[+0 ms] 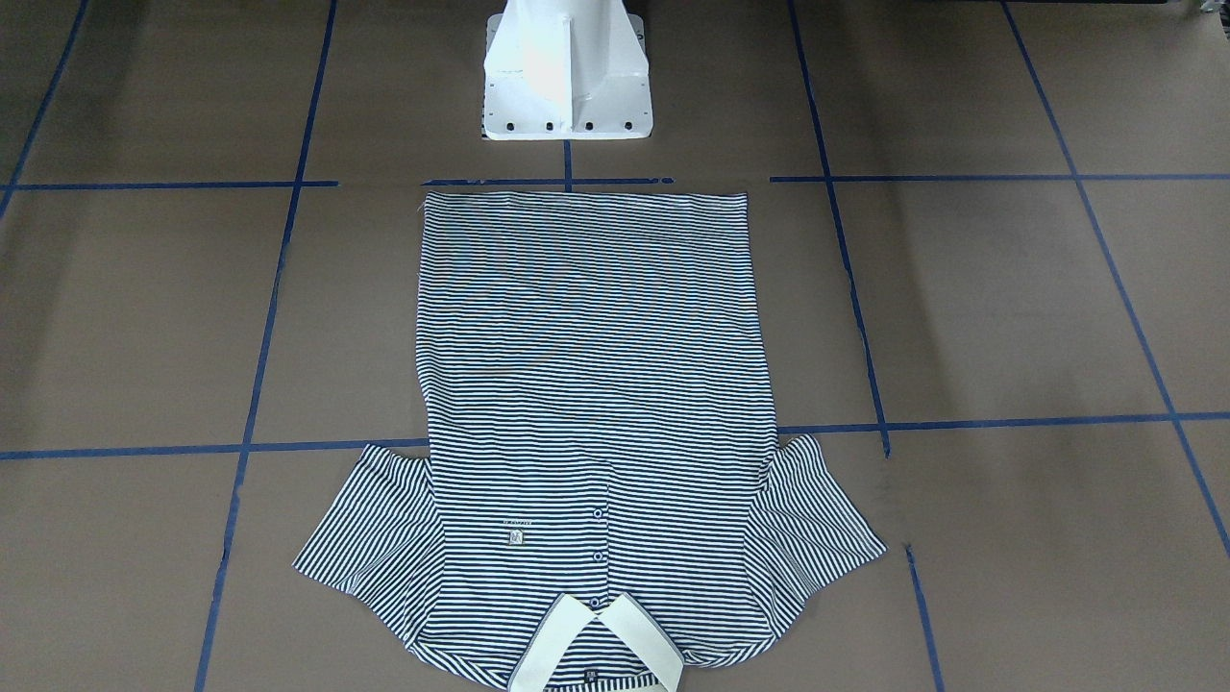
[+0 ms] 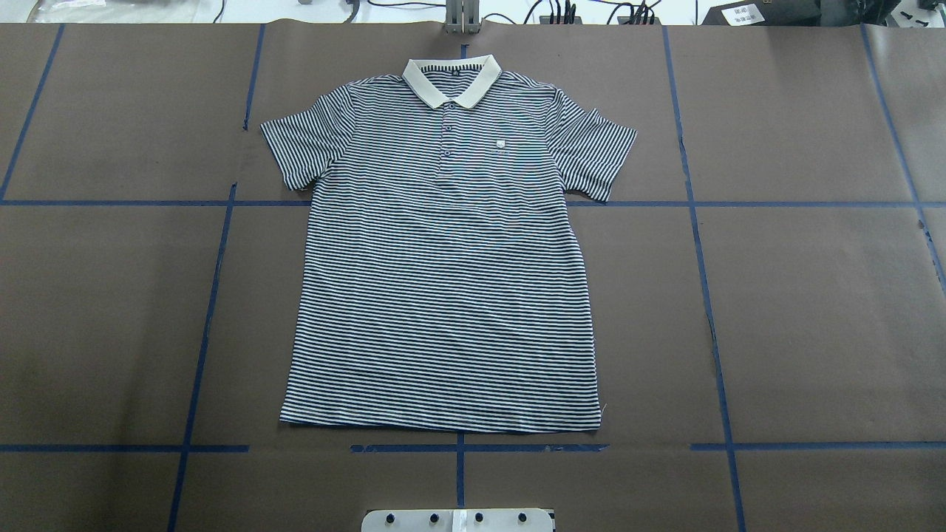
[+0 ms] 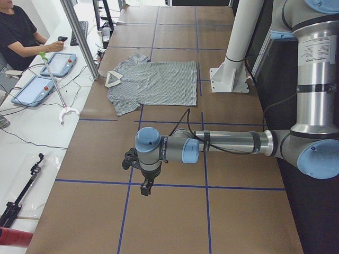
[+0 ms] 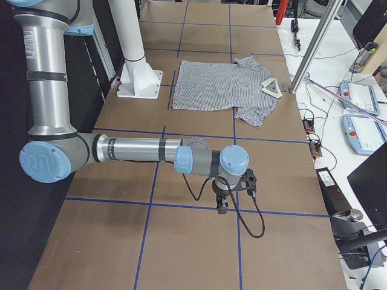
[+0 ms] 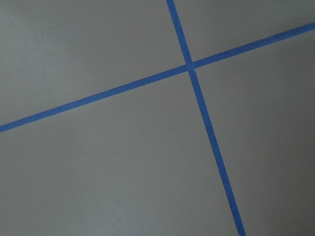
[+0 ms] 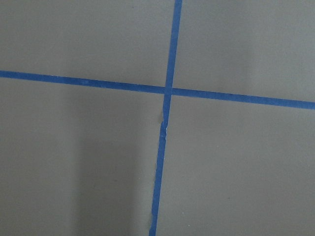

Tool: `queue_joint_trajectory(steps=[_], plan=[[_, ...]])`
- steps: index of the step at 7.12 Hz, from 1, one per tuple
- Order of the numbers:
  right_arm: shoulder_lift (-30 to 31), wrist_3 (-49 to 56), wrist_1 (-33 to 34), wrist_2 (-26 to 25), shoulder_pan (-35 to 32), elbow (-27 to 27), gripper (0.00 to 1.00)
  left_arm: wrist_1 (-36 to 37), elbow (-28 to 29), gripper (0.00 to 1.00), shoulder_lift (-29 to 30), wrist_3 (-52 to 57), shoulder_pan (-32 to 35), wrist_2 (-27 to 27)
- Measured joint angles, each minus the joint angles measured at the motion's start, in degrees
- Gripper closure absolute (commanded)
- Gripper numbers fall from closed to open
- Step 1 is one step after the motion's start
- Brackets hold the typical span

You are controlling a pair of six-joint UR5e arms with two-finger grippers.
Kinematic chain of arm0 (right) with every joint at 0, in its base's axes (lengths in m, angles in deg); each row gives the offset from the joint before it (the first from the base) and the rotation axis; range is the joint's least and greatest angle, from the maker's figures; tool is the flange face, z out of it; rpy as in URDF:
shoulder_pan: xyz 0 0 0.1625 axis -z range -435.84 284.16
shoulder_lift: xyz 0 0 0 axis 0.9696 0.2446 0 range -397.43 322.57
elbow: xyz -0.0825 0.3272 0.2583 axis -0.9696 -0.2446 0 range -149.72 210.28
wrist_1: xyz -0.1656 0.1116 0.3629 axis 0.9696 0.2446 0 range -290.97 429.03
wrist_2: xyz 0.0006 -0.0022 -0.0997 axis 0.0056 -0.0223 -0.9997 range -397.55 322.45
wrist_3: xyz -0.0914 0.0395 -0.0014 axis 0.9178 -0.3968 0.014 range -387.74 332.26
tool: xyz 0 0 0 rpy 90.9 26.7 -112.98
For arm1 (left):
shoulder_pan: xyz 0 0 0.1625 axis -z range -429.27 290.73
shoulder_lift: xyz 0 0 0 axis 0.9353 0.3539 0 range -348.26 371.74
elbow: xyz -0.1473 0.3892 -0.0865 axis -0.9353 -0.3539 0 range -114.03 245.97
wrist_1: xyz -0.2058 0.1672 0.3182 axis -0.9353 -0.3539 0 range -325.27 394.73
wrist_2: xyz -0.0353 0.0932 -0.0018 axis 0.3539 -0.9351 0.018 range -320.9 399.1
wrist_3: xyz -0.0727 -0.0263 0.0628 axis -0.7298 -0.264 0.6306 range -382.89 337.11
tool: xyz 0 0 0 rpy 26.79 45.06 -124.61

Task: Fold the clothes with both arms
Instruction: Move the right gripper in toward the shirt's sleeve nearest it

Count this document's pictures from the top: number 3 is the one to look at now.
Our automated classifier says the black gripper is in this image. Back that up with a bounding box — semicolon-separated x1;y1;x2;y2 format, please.
140;168;160;196

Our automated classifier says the blue white striped polo shirt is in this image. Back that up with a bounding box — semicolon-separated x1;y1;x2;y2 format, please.
105;53;197;116

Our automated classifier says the red cylinder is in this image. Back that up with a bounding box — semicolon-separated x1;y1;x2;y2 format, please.
0;227;33;248

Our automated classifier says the black tripod stick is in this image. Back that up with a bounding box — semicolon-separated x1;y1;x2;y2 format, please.
1;153;44;228

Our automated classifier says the near blue teach pendant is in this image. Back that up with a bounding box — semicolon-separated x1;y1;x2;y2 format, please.
11;76;54;107

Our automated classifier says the blue teach pendant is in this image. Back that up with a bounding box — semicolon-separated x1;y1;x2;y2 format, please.
42;52;77;78
11;76;54;107

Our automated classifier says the far blue teach pendant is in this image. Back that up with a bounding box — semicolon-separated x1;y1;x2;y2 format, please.
42;52;77;78

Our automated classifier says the white reacher grabber stick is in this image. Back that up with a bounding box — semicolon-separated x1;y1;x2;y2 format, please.
39;51;79;125

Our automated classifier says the black computer mouse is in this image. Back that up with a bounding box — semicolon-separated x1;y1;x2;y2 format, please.
57;36;68;42

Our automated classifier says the black keyboard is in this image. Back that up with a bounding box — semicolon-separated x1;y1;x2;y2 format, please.
69;21;89;47

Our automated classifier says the person in black shirt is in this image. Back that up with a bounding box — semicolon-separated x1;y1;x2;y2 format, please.
1;1;64;70

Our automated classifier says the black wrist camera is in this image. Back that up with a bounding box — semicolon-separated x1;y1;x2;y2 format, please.
122;148;141;170

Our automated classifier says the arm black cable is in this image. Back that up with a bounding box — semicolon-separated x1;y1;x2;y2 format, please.
169;107;255;155

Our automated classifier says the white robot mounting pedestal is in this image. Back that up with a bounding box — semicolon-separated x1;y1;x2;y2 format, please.
210;0;264;93

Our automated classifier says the aluminium frame post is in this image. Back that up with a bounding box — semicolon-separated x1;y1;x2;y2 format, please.
60;0;100;80

